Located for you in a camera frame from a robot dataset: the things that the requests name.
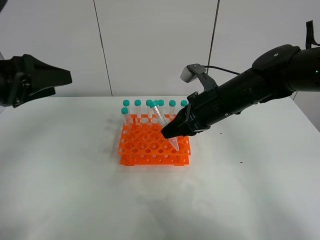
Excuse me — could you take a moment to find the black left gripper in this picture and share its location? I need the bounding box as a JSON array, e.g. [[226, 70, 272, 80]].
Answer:
[[0, 54, 73, 108]]

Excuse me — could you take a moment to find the black right camera cable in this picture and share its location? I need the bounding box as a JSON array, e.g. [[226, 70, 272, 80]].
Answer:
[[203, 65, 242, 75]]

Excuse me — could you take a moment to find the teal capped tube front left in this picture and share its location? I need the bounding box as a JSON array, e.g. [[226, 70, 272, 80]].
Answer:
[[121, 107, 131, 127]]

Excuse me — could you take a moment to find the teal capped test tube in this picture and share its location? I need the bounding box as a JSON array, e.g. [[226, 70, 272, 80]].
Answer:
[[148, 100, 180, 151]]

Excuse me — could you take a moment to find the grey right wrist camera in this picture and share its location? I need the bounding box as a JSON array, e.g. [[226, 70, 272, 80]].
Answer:
[[180, 63, 206, 83]]

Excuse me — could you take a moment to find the teal capped tube far right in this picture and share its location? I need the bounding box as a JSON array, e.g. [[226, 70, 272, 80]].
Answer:
[[180, 100, 188, 108]]

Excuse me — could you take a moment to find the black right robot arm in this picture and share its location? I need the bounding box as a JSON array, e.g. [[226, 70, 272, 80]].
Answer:
[[161, 44, 320, 139]]

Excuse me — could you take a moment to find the orange test tube rack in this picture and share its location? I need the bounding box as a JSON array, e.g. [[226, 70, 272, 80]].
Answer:
[[117, 114, 191, 166]]

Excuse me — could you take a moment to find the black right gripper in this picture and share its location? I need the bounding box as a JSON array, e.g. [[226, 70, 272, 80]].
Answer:
[[161, 87, 233, 138]]

